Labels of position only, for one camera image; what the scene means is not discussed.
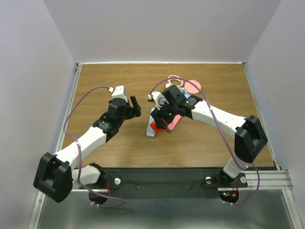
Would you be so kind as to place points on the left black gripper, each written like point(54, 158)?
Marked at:
point(136, 108)

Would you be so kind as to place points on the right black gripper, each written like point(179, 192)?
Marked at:
point(157, 114)

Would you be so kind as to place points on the red cube socket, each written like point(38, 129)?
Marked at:
point(154, 127)

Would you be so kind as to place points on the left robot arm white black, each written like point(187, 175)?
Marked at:
point(60, 173)

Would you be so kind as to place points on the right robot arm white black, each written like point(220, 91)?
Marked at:
point(248, 134)

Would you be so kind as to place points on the pink triangular power strip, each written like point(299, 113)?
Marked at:
point(173, 124)

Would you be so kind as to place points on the blue round socket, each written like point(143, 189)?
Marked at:
point(186, 94)

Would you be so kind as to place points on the pink round socket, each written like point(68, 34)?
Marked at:
point(192, 87)

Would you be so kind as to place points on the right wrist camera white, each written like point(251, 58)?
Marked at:
point(157, 98)

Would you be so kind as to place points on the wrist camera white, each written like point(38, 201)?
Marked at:
point(157, 98)
point(118, 92)

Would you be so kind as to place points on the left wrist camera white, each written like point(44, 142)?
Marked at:
point(118, 92)

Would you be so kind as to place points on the aluminium frame rail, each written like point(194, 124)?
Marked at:
point(68, 105)

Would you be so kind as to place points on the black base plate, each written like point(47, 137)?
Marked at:
point(165, 183)

